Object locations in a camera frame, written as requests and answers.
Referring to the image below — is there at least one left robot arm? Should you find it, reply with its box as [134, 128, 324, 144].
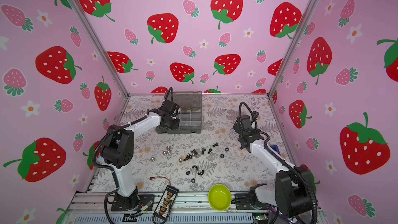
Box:
[91, 87, 180, 210]

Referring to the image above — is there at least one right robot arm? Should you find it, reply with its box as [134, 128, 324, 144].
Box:
[233, 102, 318, 224]

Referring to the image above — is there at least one grey compartment organizer box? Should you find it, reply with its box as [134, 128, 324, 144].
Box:
[150, 88, 202, 134]

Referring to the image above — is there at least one blue box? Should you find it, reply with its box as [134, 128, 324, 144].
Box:
[270, 145, 280, 154]

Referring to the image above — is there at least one lime green bowl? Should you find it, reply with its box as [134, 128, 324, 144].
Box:
[208, 184, 232, 211]

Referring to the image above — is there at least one black battery charger board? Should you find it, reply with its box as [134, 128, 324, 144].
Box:
[152, 185, 179, 224]

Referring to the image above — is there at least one red black wire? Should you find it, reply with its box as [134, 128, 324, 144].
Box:
[150, 176, 172, 187]

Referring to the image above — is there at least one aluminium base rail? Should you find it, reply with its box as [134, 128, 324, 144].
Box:
[60, 192, 274, 224]

